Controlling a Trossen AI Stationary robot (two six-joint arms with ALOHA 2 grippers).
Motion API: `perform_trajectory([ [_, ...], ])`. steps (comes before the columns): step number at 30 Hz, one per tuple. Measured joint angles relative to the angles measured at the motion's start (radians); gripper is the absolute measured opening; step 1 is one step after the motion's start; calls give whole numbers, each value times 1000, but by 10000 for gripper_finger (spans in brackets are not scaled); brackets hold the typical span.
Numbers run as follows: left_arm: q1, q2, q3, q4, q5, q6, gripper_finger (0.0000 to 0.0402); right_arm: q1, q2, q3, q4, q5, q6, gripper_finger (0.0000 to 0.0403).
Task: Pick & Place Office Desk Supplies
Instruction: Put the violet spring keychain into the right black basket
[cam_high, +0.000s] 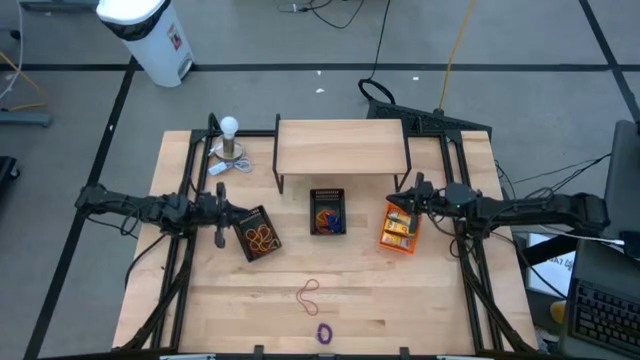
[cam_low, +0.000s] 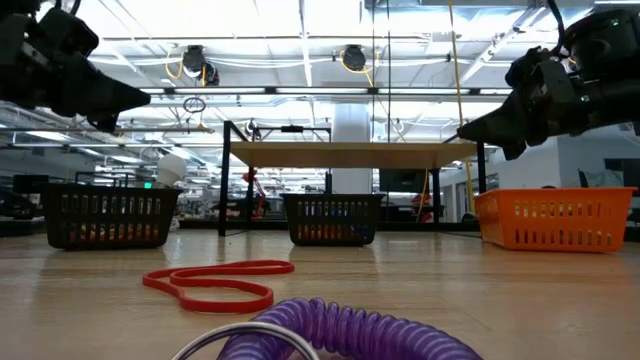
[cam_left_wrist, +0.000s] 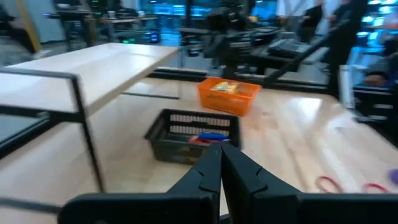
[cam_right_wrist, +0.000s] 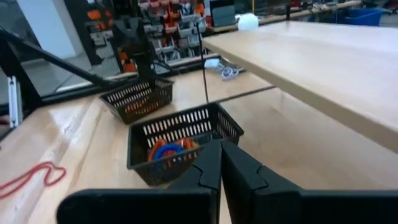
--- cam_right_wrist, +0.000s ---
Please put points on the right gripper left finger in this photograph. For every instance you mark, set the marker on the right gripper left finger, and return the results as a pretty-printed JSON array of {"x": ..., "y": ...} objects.
[{"x": 140, "y": 208}]

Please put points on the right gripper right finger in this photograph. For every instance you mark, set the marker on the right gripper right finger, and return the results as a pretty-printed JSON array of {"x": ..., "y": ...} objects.
[{"x": 280, "y": 208}]

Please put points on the orange coil wristband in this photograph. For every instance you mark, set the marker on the orange coil wristband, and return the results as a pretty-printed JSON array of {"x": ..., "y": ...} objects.
[
  {"x": 186, "y": 142},
  {"x": 154, "y": 149}
]

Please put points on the blue coil wristband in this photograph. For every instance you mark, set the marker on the blue coil wristband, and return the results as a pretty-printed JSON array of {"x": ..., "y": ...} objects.
[{"x": 168, "y": 147}]

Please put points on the long red rubber band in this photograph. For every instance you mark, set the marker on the long red rubber band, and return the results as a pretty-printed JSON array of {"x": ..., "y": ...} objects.
[{"x": 62, "y": 169}]

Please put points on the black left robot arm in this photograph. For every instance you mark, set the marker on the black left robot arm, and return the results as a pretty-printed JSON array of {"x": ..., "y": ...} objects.
[{"x": 133, "y": 37}]

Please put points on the wooden desk shelf riser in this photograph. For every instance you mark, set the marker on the wooden desk shelf riser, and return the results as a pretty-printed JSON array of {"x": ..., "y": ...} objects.
[{"x": 311, "y": 62}]

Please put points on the background work desk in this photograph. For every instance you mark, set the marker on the background work desk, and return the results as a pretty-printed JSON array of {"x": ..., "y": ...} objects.
[{"x": 295, "y": 14}]

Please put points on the black plastic basket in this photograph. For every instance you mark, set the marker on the black plastic basket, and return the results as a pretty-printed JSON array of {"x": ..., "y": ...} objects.
[
  {"x": 133, "y": 119},
  {"x": 132, "y": 149}
]

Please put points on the parts bin rack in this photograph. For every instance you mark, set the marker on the parts bin rack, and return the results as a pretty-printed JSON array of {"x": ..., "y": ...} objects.
[{"x": 174, "y": 28}]

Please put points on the white bulb table lamp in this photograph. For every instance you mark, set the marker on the white bulb table lamp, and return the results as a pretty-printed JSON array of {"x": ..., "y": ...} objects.
[{"x": 248, "y": 21}]

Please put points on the blue storage bin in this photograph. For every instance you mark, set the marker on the blue storage bin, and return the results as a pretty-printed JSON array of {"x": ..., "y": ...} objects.
[{"x": 360, "y": 17}]

